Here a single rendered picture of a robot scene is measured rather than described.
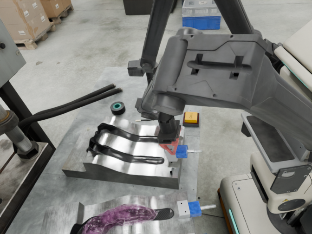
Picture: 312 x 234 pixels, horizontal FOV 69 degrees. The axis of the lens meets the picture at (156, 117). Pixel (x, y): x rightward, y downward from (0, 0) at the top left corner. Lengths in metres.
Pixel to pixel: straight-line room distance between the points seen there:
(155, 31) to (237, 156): 1.50
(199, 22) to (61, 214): 3.52
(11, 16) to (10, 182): 3.57
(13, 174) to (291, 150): 1.16
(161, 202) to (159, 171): 0.11
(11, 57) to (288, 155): 1.27
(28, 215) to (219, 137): 1.62
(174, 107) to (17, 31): 4.42
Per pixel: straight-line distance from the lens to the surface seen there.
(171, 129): 0.75
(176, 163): 0.93
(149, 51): 0.84
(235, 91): 0.24
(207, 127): 2.23
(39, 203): 1.10
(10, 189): 1.24
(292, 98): 0.33
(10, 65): 1.36
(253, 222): 1.50
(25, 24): 4.48
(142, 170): 0.91
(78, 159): 1.06
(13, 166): 1.32
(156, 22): 0.74
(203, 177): 1.90
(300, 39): 0.70
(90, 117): 1.31
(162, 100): 0.28
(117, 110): 1.25
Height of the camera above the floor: 1.64
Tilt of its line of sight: 44 degrees down
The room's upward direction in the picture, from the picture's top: 9 degrees counter-clockwise
